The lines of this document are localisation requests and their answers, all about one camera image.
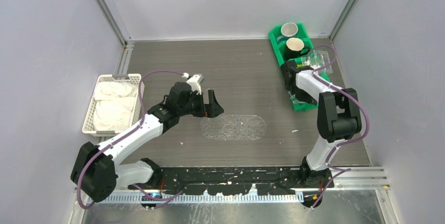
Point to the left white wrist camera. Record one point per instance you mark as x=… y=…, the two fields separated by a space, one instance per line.
x=195 y=82

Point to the blue mug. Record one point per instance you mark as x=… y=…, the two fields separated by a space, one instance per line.
x=288 y=30

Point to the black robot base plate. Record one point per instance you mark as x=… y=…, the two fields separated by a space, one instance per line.
x=230 y=181

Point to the dark green mug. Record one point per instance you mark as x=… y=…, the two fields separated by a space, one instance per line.
x=295 y=48

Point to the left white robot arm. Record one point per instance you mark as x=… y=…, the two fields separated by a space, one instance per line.
x=98 y=169

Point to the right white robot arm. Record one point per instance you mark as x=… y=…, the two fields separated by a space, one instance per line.
x=338 y=116

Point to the white cloth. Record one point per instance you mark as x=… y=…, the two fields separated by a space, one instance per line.
x=114 y=107

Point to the clear plastic bag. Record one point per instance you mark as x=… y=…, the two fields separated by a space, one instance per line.
x=318 y=59

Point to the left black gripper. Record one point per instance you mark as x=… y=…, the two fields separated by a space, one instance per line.
x=212 y=110

